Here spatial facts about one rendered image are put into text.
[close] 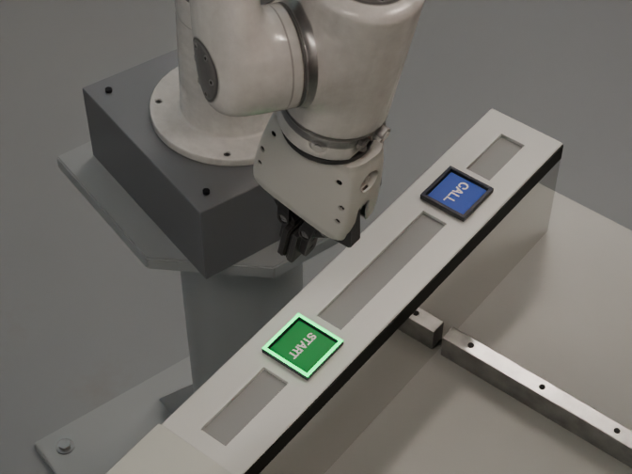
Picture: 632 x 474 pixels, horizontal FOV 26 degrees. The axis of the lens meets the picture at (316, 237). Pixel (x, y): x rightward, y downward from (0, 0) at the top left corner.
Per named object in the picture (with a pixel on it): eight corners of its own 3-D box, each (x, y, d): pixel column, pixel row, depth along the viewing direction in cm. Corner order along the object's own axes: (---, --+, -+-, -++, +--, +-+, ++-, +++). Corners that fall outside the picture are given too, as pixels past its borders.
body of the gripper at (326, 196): (410, 127, 107) (381, 211, 116) (310, 55, 109) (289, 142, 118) (353, 180, 103) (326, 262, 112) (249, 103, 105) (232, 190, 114)
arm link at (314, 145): (415, 102, 105) (406, 127, 108) (326, 39, 108) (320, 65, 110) (349, 163, 101) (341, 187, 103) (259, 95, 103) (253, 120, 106)
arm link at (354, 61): (293, 151, 101) (406, 129, 104) (323, 27, 90) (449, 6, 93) (255, 68, 105) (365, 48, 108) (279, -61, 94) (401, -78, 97)
